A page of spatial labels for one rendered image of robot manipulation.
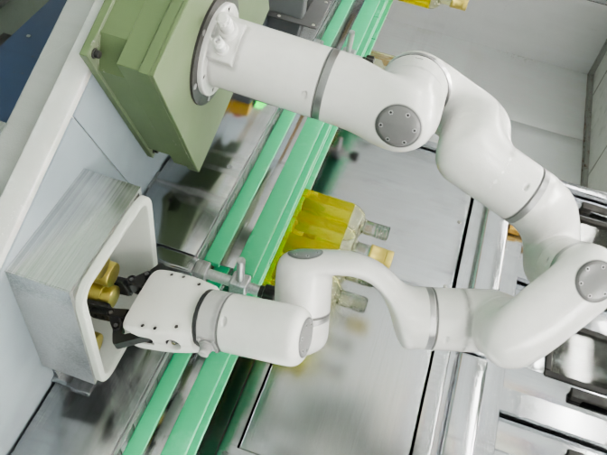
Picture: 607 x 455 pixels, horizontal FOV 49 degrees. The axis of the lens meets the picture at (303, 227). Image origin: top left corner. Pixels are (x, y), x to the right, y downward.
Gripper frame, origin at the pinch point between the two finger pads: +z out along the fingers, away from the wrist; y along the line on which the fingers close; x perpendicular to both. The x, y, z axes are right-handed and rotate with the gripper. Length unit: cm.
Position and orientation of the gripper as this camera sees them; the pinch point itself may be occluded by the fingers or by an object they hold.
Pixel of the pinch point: (107, 297)
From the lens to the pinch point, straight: 94.9
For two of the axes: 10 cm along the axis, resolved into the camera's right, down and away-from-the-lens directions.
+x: -1.5, -6.7, -7.2
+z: -9.3, -1.4, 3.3
